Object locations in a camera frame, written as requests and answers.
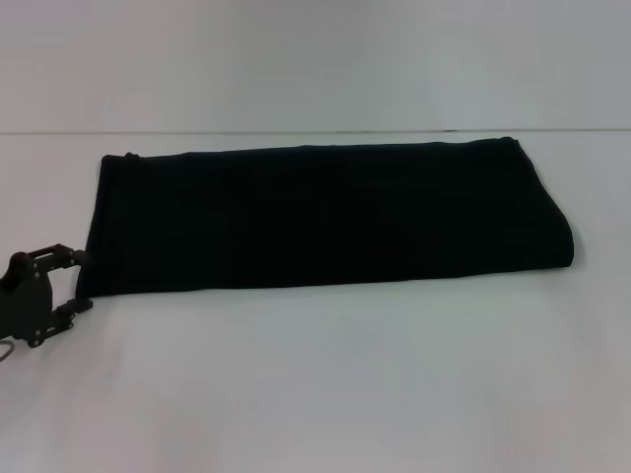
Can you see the black t-shirt with FREE! print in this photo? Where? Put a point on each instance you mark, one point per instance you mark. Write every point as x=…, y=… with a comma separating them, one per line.
x=320, y=222

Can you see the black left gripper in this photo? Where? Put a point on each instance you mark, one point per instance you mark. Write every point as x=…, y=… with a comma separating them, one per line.
x=24, y=300

